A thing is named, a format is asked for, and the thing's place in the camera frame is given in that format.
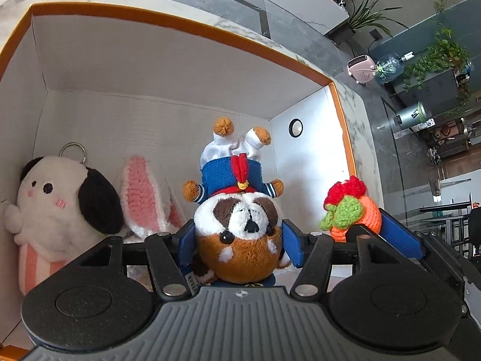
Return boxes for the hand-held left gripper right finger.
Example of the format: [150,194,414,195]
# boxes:
[281,220,409,298]

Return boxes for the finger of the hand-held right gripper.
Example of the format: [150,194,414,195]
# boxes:
[379,210,428,266]

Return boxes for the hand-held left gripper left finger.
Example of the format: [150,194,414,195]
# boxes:
[71,220,198,300]

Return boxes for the orange crochet carrot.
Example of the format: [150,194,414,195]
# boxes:
[319,175,383,243]

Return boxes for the brown dog plush sailor outfit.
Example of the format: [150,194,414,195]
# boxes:
[183,116,292,290]

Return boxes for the orange-rimmed cardboard box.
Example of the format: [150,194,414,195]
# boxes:
[0,2,384,350]

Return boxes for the pink white crochet bunny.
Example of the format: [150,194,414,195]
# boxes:
[118,154,185,245]

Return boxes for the grey trash can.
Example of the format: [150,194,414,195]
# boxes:
[393,101,437,130]

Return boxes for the white dog plush black ears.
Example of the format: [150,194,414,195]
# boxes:
[4,142,124,296]

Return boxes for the dark cabinet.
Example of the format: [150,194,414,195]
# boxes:
[389,68,470,111]

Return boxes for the blue water jug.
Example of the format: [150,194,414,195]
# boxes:
[374,51,414,85]

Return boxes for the pink space heater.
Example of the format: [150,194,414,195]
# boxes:
[346,54,377,85]

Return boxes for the trailing green plant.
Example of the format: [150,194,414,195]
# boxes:
[402,26,474,117]

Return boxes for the potted long-leaf plant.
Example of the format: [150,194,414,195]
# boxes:
[331,0,408,44]

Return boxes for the white marble TV cabinet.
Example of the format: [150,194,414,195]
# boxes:
[203,0,350,40]

